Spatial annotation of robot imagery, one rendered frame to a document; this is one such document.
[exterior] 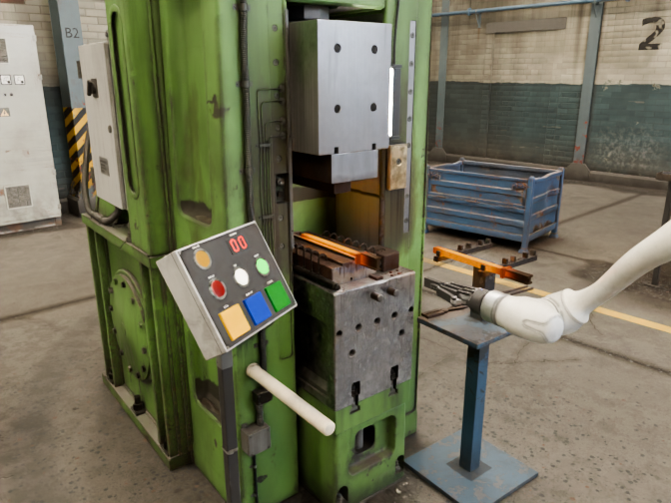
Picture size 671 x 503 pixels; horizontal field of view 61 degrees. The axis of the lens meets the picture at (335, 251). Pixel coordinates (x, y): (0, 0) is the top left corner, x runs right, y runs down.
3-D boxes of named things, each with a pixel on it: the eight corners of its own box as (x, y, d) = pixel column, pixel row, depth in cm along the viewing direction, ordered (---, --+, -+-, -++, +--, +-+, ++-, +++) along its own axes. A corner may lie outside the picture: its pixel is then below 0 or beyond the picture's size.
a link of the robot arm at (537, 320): (489, 330, 152) (518, 328, 160) (541, 352, 140) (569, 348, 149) (498, 291, 150) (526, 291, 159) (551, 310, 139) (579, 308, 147)
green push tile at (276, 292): (292, 302, 166) (280, 279, 165) (278, 311, 160) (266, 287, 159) (287, 304, 167) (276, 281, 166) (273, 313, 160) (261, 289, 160)
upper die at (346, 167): (377, 177, 197) (377, 149, 194) (332, 184, 185) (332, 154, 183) (308, 163, 229) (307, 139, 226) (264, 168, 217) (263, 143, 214)
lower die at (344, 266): (375, 274, 208) (376, 251, 205) (332, 286, 196) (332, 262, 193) (309, 248, 239) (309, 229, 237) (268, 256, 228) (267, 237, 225)
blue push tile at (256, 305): (273, 315, 157) (260, 290, 157) (257, 325, 151) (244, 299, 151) (268, 317, 158) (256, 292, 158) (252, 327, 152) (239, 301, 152)
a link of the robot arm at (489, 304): (514, 321, 159) (496, 315, 163) (517, 291, 156) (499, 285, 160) (493, 330, 153) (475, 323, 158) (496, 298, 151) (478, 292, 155)
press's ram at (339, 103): (406, 146, 202) (410, 25, 190) (319, 156, 180) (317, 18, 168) (334, 137, 234) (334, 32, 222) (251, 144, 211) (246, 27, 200)
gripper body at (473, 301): (477, 320, 158) (451, 310, 165) (496, 313, 162) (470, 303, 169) (479, 295, 155) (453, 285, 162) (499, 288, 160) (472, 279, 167)
